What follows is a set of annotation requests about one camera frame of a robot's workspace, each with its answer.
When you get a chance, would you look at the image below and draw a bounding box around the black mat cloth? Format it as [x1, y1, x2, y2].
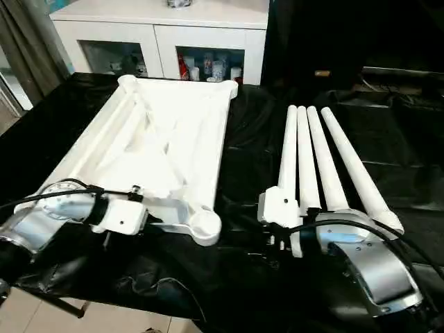
[0, 70, 444, 333]

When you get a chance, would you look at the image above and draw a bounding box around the black table stand leg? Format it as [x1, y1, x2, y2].
[44, 291, 92, 320]

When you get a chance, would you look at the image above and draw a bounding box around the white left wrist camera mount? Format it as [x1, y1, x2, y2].
[89, 198, 147, 237]

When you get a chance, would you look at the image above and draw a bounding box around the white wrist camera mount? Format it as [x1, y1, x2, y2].
[257, 185, 309, 258]
[89, 198, 147, 237]

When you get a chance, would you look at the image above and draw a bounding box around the grey low shelf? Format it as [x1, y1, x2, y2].
[360, 65, 444, 88]

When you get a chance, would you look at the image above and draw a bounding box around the white plastic table leg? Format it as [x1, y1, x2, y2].
[276, 105, 300, 210]
[320, 105, 406, 234]
[306, 105, 350, 213]
[296, 105, 323, 213]

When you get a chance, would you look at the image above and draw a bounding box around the black backdrop cloth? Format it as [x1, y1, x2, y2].
[262, 0, 444, 94]

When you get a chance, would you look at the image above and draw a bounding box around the white can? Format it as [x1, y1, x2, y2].
[187, 56, 200, 81]

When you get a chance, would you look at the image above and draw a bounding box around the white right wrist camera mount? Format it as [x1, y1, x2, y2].
[257, 185, 309, 258]

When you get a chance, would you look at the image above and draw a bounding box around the white glass-door cabinet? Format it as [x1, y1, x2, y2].
[49, 0, 271, 87]

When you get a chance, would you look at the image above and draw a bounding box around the grey curtain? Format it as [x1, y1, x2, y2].
[0, 0, 76, 109]

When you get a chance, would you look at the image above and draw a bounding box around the white plastic table top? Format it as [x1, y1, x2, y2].
[32, 74, 241, 248]

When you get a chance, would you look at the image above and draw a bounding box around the glass sliding door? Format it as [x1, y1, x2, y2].
[0, 44, 35, 137]

